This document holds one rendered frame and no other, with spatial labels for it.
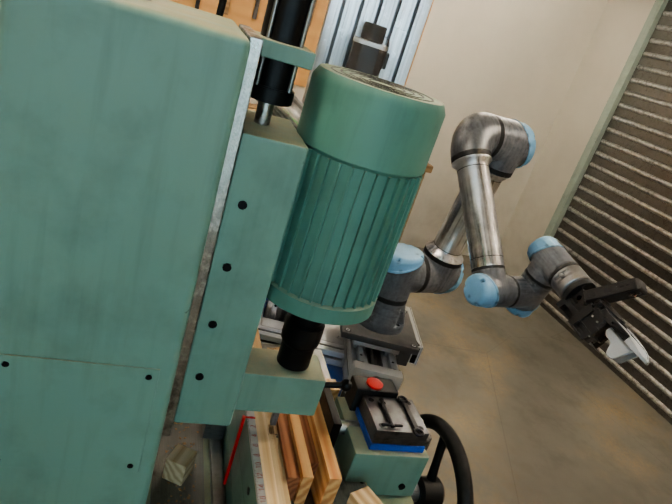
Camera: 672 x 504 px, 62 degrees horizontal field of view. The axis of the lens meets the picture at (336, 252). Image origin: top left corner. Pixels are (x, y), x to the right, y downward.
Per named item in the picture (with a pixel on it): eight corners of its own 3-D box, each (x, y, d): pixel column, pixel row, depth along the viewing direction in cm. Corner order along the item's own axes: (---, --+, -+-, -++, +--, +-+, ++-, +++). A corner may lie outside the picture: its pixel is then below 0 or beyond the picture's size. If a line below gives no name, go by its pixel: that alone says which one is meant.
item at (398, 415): (423, 453, 94) (434, 427, 92) (362, 449, 91) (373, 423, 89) (397, 400, 106) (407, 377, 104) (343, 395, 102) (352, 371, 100)
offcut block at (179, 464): (173, 461, 98) (178, 442, 96) (192, 470, 97) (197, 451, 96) (161, 477, 94) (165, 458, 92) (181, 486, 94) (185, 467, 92)
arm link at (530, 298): (485, 296, 137) (510, 263, 131) (516, 297, 143) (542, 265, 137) (503, 320, 132) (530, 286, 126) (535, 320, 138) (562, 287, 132)
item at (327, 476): (328, 513, 85) (342, 479, 82) (316, 513, 84) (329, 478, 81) (302, 408, 105) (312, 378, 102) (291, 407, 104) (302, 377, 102)
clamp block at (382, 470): (412, 498, 97) (431, 459, 93) (339, 496, 92) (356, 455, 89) (386, 436, 110) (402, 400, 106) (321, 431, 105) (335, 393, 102)
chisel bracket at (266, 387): (311, 424, 89) (327, 381, 86) (223, 417, 84) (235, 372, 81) (303, 393, 95) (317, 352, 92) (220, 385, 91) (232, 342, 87)
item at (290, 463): (292, 500, 85) (301, 478, 83) (280, 500, 84) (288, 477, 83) (275, 408, 103) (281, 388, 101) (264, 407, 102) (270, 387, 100)
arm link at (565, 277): (587, 272, 127) (570, 258, 122) (599, 286, 124) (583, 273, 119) (560, 293, 130) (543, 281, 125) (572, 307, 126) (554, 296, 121)
